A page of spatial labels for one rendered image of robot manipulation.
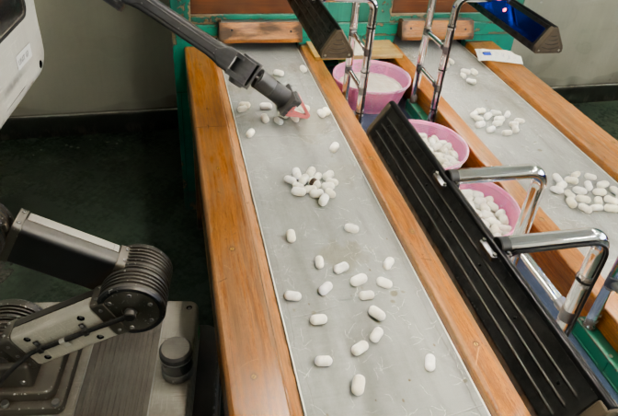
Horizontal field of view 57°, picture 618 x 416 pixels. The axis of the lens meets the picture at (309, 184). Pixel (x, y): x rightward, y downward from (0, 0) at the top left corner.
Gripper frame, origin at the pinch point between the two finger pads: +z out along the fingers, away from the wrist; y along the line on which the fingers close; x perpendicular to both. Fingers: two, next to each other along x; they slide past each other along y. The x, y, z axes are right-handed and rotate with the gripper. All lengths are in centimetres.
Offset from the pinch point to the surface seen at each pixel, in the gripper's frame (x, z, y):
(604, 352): -21, 33, -89
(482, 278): -22, -23, -100
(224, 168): 17.2, -20.6, -25.4
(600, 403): -25, -23, -120
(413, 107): -21.5, 32.7, 10.5
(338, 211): 3.1, 0.1, -42.9
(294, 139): 5.3, -2.8, -9.4
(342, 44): -24.4, -19.4, -23.7
